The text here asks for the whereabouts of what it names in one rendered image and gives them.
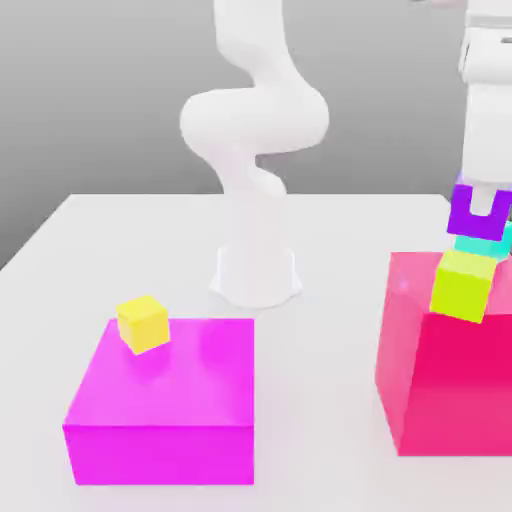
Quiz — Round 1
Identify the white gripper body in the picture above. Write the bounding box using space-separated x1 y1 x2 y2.
460 78 512 189

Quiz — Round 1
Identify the small purple cube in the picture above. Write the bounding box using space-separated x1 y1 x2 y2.
446 182 512 243

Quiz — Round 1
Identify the small cyan cube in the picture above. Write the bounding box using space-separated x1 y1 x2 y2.
453 220 512 262

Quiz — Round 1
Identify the small lime cube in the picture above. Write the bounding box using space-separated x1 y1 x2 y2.
428 248 499 325

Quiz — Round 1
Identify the small yellow cube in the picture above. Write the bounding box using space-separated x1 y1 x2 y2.
115 294 172 357

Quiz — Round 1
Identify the large pink box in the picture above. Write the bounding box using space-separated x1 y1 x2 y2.
374 250 512 458

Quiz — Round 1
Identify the large magenta box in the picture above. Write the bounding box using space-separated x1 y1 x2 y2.
61 317 256 487

